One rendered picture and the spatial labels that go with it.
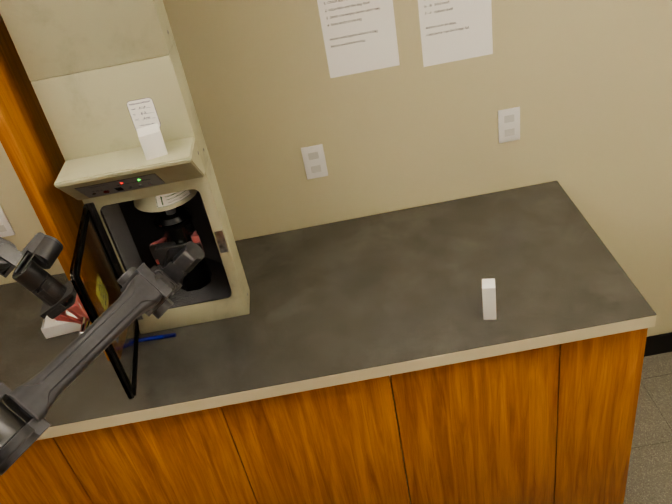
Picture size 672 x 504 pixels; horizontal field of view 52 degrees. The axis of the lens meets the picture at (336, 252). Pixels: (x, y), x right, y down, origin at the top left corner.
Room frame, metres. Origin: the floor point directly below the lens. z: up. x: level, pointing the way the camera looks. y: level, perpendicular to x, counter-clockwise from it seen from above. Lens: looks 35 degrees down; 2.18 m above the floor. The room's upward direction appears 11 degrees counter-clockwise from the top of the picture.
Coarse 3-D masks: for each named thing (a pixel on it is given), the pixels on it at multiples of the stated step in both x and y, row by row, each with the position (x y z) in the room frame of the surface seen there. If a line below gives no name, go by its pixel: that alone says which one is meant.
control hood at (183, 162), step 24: (168, 144) 1.52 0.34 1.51; (192, 144) 1.50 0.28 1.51; (72, 168) 1.50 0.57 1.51; (96, 168) 1.47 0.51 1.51; (120, 168) 1.44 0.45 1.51; (144, 168) 1.43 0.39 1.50; (168, 168) 1.44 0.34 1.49; (192, 168) 1.46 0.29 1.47; (72, 192) 1.47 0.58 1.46; (120, 192) 1.52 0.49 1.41
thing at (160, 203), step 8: (176, 192) 1.58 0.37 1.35; (184, 192) 1.59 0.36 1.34; (192, 192) 1.61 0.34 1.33; (136, 200) 1.61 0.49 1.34; (144, 200) 1.58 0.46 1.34; (152, 200) 1.57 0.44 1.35; (160, 200) 1.57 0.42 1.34; (168, 200) 1.57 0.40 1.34; (176, 200) 1.57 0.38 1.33; (184, 200) 1.58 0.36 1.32; (144, 208) 1.58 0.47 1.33; (152, 208) 1.57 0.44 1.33; (160, 208) 1.56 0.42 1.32; (168, 208) 1.56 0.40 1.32
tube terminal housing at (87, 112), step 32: (128, 64) 1.55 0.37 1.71; (160, 64) 1.54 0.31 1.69; (64, 96) 1.55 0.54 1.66; (96, 96) 1.55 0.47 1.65; (128, 96) 1.55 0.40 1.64; (160, 96) 1.54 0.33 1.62; (64, 128) 1.55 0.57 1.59; (96, 128) 1.55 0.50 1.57; (128, 128) 1.55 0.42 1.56; (160, 128) 1.55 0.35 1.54; (192, 128) 1.55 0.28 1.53; (128, 192) 1.55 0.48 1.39; (160, 192) 1.55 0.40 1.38; (224, 224) 1.58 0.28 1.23; (224, 256) 1.54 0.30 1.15; (160, 320) 1.55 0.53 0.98; (192, 320) 1.55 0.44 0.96
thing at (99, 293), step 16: (80, 224) 1.44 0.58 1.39; (96, 240) 1.49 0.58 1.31; (96, 256) 1.44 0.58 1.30; (80, 272) 1.28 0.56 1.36; (96, 272) 1.38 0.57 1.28; (112, 272) 1.50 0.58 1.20; (96, 288) 1.34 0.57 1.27; (112, 288) 1.45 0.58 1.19; (96, 304) 1.29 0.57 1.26; (128, 336) 1.40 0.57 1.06; (128, 352) 1.35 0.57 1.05; (128, 368) 1.30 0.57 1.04
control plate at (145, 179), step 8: (144, 176) 1.46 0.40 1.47; (152, 176) 1.46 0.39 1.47; (96, 184) 1.46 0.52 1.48; (104, 184) 1.46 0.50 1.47; (112, 184) 1.47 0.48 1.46; (120, 184) 1.48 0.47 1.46; (128, 184) 1.48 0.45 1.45; (136, 184) 1.49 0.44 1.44; (144, 184) 1.50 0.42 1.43; (152, 184) 1.51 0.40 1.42; (80, 192) 1.48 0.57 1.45; (88, 192) 1.49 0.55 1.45; (96, 192) 1.49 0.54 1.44; (112, 192) 1.51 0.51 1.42
